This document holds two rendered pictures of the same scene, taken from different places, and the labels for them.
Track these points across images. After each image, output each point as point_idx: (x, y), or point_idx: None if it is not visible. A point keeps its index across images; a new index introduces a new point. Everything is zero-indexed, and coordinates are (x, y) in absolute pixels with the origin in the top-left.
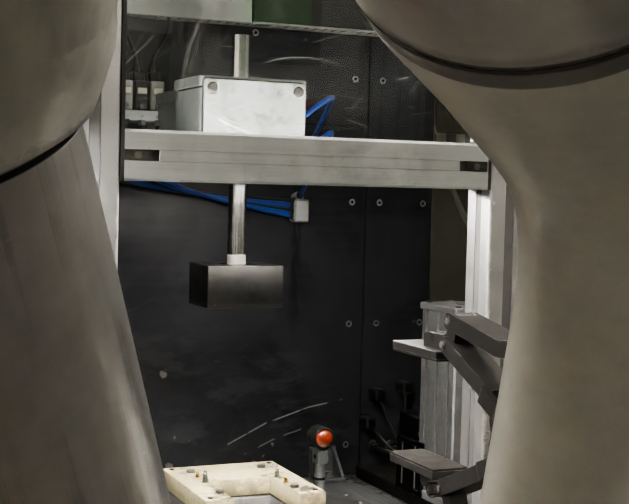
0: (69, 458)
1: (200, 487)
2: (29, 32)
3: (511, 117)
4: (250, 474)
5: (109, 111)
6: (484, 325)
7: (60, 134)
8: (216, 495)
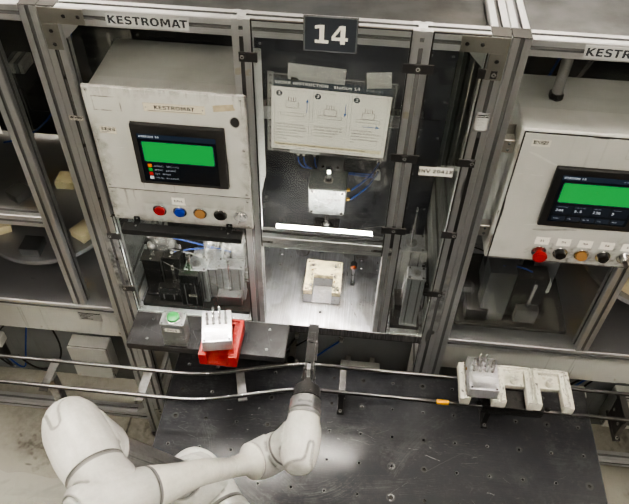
0: None
1: (308, 278)
2: None
3: None
4: (328, 272)
5: (257, 232)
6: (310, 350)
7: None
8: (308, 286)
